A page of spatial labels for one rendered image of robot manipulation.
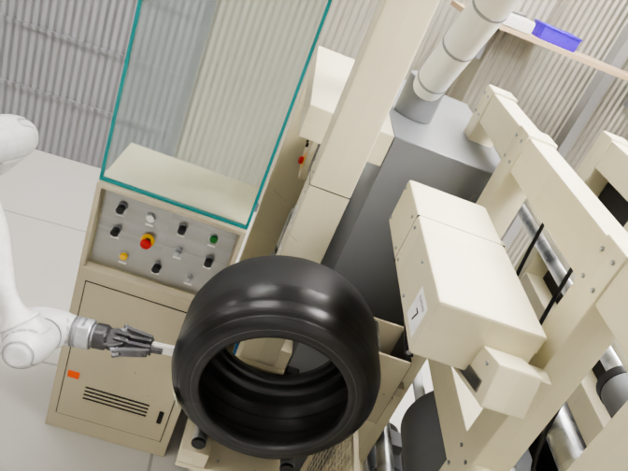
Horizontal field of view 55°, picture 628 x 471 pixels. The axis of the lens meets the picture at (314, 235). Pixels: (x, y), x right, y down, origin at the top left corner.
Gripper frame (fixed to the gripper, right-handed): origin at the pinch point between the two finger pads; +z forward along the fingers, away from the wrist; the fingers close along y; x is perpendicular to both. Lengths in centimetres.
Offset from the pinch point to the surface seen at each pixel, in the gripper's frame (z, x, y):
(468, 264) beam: 69, -58, -16
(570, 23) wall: 206, -83, 331
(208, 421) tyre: 17.5, 11.7, -13.0
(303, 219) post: 32, -38, 26
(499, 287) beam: 76, -57, -21
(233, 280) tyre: 15.9, -26.8, 2.7
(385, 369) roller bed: 71, 7, 19
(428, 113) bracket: 71, -63, 81
